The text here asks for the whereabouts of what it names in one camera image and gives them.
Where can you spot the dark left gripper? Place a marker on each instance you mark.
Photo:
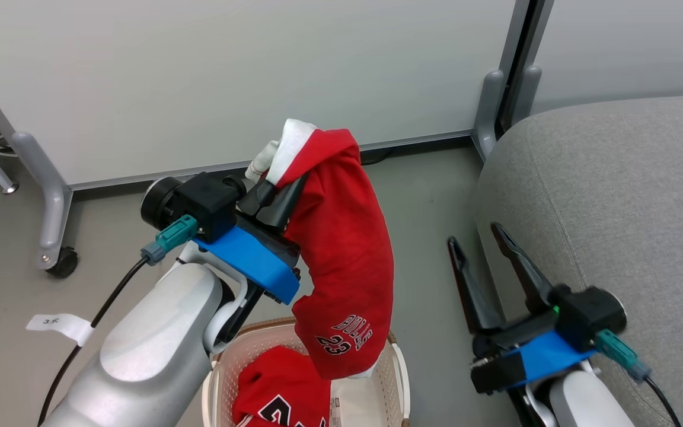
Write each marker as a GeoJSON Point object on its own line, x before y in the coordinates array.
{"type": "Point", "coordinates": [282, 246]}

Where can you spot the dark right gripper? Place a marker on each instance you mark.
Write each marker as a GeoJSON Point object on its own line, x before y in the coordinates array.
{"type": "Point", "coordinates": [495, 367]}

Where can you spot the red Bulls 23 jersey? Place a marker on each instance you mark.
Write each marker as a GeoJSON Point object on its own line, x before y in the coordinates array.
{"type": "Point", "coordinates": [347, 237]}

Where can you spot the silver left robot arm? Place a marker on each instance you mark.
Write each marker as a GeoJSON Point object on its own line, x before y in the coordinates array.
{"type": "Point", "coordinates": [152, 356]}

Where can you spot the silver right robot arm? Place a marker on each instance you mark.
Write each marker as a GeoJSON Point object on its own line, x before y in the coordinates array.
{"type": "Point", "coordinates": [584, 403]}

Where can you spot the cream perforated laundry basket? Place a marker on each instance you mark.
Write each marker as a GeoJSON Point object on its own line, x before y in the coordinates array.
{"type": "Point", "coordinates": [223, 379]}

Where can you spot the wide white partition panel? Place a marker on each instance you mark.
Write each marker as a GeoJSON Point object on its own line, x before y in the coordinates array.
{"type": "Point", "coordinates": [229, 71]}

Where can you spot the grey fabric sofa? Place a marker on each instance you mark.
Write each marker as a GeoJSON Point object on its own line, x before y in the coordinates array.
{"type": "Point", "coordinates": [626, 213]}

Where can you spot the short grey partition foot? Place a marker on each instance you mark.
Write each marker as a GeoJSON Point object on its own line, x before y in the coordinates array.
{"type": "Point", "coordinates": [488, 112]}
{"type": "Point", "coordinates": [525, 95]}

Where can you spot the red basketball jersey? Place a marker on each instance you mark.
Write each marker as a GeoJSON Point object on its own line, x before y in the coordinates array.
{"type": "Point", "coordinates": [282, 385]}

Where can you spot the barcode sticker label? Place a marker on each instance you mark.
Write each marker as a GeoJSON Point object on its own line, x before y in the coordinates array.
{"type": "Point", "coordinates": [338, 412]}

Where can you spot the black caster wheel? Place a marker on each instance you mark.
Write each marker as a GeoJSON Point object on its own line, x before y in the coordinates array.
{"type": "Point", "coordinates": [64, 264]}

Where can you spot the long grey partition foot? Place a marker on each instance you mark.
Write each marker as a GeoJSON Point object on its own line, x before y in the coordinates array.
{"type": "Point", "coordinates": [45, 178]}

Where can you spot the narrow white partition panel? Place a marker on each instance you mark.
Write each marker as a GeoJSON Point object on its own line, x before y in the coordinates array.
{"type": "Point", "coordinates": [632, 47]}

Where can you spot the blue left camera bracket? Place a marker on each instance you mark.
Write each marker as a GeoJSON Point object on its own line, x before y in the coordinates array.
{"type": "Point", "coordinates": [252, 258]}

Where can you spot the blue camera bracket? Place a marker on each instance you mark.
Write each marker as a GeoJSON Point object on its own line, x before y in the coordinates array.
{"type": "Point", "coordinates": [549, 356]}
{"type": "Point", "coordinates": [252, 258]}

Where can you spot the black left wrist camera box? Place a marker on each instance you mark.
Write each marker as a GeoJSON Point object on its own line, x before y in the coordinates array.
{"type": "Point", "coordinates": [205, 198]}

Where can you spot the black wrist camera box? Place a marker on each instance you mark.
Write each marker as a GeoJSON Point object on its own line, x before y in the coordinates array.
{"type": "Point", "coordinates": [590, 311]}
{"type": "Point", "coordinates": [205, 198]}

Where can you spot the blue right camera bracket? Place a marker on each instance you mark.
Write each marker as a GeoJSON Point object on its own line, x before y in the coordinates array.
{"type": "Point", "coordinates": [549, 356]}

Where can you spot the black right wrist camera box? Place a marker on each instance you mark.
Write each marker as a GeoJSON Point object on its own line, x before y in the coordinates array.
{"type": "Point", "coordinates": [590, 311]}

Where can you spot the dark partition post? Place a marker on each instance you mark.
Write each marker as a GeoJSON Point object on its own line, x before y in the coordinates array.
{"type": "Point", "coordinates": [525, 35]}

